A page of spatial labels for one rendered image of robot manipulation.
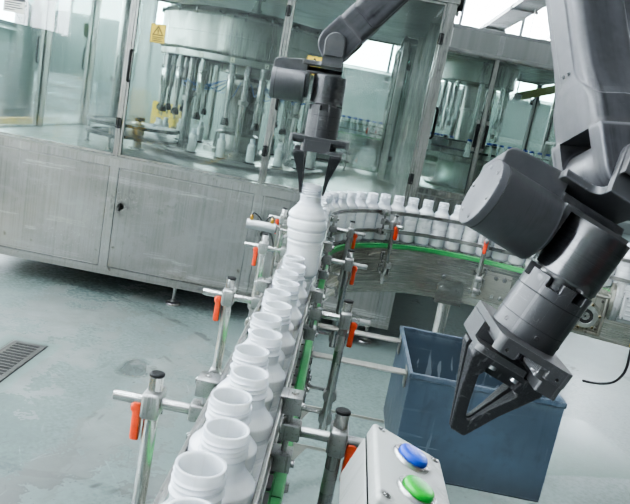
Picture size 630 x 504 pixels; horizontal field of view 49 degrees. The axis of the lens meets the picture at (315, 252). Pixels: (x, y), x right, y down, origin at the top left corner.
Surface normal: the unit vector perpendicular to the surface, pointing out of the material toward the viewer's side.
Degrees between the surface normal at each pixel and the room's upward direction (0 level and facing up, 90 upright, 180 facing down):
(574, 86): 97
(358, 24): 91
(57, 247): 90
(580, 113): 97
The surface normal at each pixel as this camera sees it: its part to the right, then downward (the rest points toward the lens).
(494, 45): -0.06, 0.19
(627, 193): 0.27, -0.20
